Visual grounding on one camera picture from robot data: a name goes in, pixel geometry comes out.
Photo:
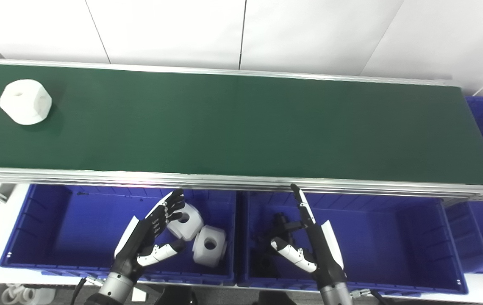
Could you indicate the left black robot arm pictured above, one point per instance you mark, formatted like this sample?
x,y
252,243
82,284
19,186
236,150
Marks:
x,y
114,289

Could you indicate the white faceted plastic part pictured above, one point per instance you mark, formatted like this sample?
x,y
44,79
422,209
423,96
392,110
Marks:
x,y
191,225
215,255
25,103

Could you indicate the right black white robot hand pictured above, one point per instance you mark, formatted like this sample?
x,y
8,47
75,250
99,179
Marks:
x,y
320,245

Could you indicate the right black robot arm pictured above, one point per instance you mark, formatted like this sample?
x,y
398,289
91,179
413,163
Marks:
x,y
335,294

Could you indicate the white plastic items on floor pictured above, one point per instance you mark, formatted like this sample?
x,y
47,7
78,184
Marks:
x,y
23,294

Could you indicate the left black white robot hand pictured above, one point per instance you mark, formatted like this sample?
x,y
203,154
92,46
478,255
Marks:
x,y
140,243

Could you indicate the green conveyor belt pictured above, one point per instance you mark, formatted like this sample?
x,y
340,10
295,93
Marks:
x,y
241,127
224,180

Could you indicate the blue bin with white parts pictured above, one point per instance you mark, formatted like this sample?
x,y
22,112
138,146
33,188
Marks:
x,y
76,231

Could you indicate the black robot torso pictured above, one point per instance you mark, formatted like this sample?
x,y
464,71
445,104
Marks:
x,y
224,297

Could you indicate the black plastic part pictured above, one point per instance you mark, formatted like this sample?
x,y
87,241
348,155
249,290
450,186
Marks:
x,y
282,223

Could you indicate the blue bin with black parts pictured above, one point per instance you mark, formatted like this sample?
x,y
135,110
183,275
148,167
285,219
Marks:
x,y
385,248

